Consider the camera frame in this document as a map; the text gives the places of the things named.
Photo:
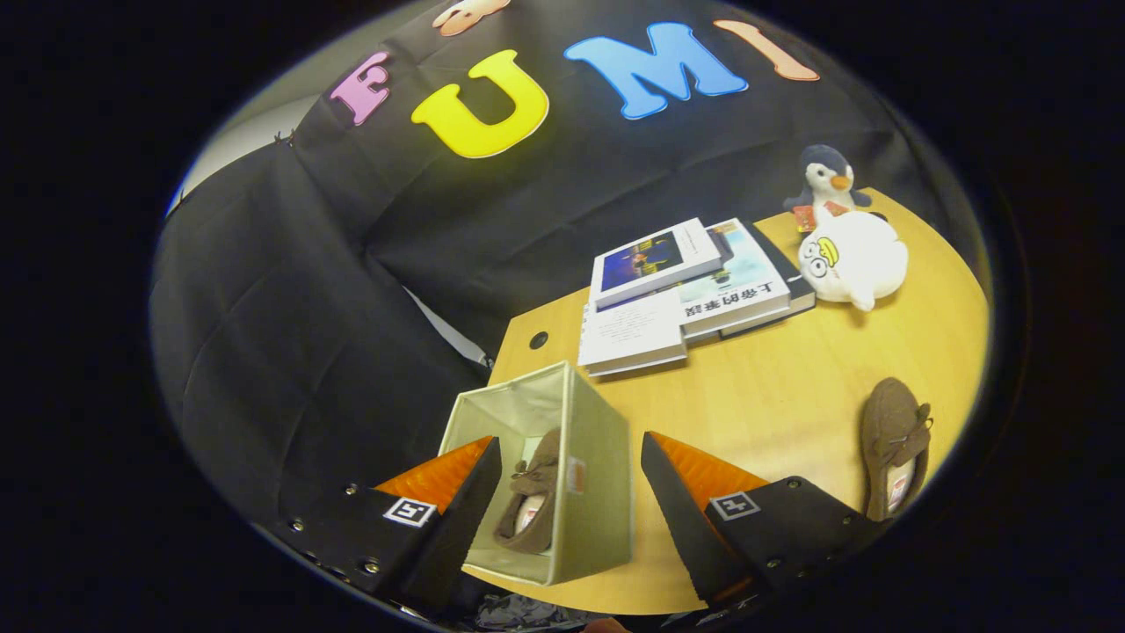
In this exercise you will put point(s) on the grey penguin plush toy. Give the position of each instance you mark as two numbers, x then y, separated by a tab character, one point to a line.
826	180

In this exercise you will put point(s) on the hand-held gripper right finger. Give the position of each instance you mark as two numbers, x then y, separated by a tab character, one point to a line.
681	527

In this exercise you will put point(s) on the small white picture-cover book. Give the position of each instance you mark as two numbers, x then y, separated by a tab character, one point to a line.
650	264

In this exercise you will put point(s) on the large plain white book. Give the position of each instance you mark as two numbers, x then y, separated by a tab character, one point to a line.
628	338

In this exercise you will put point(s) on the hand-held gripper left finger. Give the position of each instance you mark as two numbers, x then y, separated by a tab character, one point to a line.
457	527

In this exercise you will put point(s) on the black book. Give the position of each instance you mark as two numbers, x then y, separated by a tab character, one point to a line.
795	290

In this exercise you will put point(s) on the brown fuzzy slipper shoe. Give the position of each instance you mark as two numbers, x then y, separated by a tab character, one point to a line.
888	422
536	483

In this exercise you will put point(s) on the white round plush toy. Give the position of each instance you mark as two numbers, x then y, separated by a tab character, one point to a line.
857	259

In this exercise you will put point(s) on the sky-picture cover book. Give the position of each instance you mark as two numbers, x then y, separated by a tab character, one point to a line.
747	290

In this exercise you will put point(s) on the green fabric storage box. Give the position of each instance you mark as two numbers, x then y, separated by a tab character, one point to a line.
598	492

